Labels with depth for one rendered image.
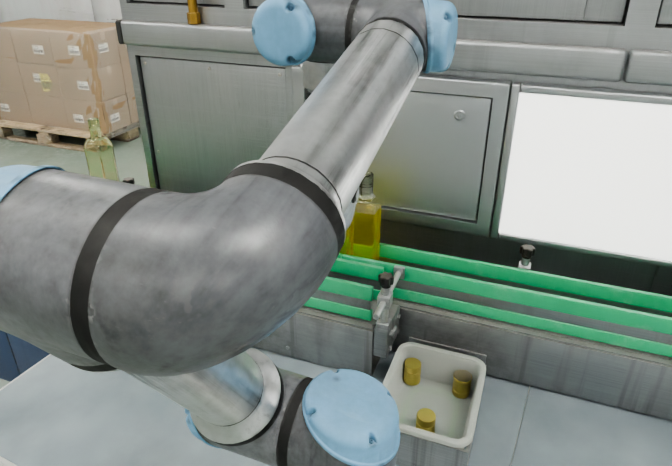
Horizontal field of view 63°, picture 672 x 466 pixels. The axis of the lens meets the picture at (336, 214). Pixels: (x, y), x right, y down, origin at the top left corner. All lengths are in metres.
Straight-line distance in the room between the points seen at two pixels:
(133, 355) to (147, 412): 0.86
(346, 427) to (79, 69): 4.43
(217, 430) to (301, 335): 0.53
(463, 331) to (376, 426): 0.54
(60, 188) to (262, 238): 0.13
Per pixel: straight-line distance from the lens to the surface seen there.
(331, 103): 0.44
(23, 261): 0.37
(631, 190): 1.22
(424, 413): 1.06
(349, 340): 1.15
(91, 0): 5.68
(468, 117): 1.18
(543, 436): 1.16
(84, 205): 0.36
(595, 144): 1.18
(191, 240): 0.32
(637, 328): 1.17
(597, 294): 1.21
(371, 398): 0.70
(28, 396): 1.32
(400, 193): 1.27
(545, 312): 1.16
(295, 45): 0.63
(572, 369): 1.21
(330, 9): 0.64
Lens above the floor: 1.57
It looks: 27 degrees down
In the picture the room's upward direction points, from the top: straight up
